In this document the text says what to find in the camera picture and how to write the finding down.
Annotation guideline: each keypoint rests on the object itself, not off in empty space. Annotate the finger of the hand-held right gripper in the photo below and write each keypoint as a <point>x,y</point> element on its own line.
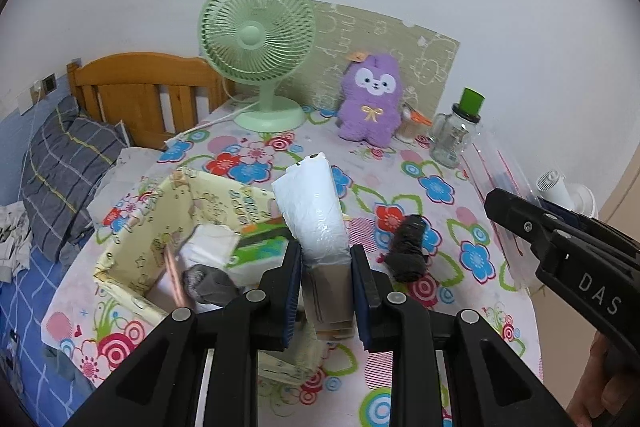
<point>515,212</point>
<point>570,214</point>

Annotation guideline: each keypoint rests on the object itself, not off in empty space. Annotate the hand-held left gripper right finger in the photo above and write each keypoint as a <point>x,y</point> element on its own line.
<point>357,297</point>

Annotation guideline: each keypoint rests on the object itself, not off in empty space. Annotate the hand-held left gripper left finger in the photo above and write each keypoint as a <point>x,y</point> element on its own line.
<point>295,292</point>

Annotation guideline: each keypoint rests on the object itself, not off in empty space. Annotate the clear plastic zip bag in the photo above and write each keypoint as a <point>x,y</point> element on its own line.
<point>505,167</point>

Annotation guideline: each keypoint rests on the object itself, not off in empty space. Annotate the green tissue pack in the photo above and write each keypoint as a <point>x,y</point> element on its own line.
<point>260,252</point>

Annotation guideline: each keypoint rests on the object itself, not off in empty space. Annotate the grey sock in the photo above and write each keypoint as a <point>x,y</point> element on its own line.
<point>210,284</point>

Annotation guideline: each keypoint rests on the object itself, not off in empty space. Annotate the white plastic roll beige sleeve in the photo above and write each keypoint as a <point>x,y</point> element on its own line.
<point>310,207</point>

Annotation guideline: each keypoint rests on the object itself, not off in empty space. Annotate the white cloth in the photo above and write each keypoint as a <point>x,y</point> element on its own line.
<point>210,242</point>

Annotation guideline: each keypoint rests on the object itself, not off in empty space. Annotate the pink cloth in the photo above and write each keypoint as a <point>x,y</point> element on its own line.
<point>175,277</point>

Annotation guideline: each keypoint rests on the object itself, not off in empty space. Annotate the yellow printed fabric storage box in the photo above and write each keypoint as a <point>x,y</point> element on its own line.
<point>150,227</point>

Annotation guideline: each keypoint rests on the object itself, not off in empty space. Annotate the person's right hand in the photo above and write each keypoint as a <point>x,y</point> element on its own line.
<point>587,382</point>

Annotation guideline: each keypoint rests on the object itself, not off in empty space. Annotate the white floor fan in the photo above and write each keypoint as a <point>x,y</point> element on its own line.
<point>550,187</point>

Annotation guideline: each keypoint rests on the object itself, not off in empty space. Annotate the black plastic bag roll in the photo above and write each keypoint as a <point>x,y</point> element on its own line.
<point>407,252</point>

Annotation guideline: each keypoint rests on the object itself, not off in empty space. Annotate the glass jar mug green lid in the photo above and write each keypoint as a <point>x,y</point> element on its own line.
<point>452,142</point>

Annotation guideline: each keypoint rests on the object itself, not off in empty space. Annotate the cotton swab jar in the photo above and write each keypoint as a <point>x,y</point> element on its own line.
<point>407,132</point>

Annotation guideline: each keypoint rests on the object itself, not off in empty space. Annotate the purple plush toy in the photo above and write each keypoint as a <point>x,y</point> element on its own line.
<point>370,107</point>

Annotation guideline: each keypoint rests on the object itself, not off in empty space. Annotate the white quilt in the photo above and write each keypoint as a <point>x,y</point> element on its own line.
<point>130,162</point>

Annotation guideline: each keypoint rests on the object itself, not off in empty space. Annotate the green desk fan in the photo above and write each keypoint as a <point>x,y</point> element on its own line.
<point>250,34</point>

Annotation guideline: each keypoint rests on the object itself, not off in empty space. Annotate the grey plaid pillow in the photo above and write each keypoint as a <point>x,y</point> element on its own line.
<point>65,167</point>

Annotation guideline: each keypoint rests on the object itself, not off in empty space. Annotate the blue checked bed sheet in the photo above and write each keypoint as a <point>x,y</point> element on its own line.
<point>25,307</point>

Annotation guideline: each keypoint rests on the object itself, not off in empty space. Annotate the wooden bed headboard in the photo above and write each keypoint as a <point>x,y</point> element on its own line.
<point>130,77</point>

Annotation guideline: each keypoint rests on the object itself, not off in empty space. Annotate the white printed garment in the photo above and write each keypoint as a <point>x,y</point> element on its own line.
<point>12,237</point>

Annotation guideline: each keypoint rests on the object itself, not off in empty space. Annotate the green printed wall mat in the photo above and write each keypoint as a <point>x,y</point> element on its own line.
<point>425,57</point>

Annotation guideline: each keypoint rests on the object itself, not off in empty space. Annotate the wall socket panel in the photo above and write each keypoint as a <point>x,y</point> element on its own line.
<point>37,92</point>

